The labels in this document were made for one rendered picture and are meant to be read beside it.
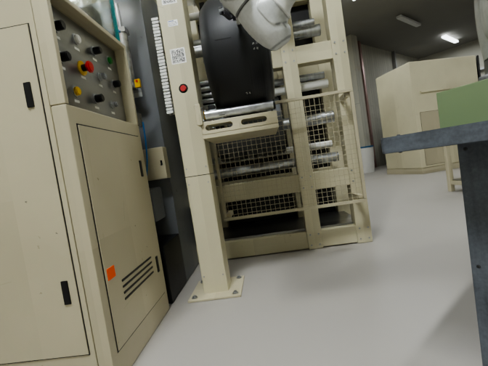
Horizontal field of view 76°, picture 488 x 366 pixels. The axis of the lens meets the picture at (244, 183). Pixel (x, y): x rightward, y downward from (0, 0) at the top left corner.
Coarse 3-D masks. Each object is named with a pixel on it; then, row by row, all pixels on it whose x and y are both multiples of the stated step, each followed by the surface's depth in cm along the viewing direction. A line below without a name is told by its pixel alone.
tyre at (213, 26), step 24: (216, 0) 142; (216, 24) 135; (240, 24) 133; (216, 48) 135; (240, 48) 134; (264, 48) 136; (216, 72) 138; (240, 72) 138; (264, 72) 139; (216, 96) 147; (240, 96) 146; (264, 96) 147
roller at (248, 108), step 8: (248, 104) 148; (256, 104) 148; (264, 104) 147; (272, 104) 147; (208, 112) 149; (216, 112) 149; (224, 112) 149; (232, 112) 148; (240, 112) 149; (248, 112) 149
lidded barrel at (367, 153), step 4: (364, 148) 762; (368, 148) 762; (372, 148) 767; (364, 152) 764; (368, 152) 763; (372, 152) 768; (364, 156) 765; (368, 156) 764; (372, 156) 768; (364, 160) 767; (368, 160) 765; (372, 160) 768; (364, 164) 768; (368, 164) 766; (372, 164) 769; (364, 168) 770; (368, 168) 768; (372, 168) 770; (364, 172) 772; (368, 172) 769
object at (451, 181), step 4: (444, 148) 349; (448, 148) 348; (444, 152) 350; (448, 152) 348; (444, 156) 351; (448, 156) 348; (444, 160) 352; (448, 160) 348; (448, 164) 348; (448, 168) 349; (448, 172) 350; (452, 172) 349; (448, 176) 351; (452, 176) 349; (448, 180) 352; (452, 180) 350; (456, 180) 345; (460, 180) 341; (448, 184) 352; (452, 184) 350; (456, 184) 342; (460, 184) 337; (448, 188) 353; (452, 188) 350
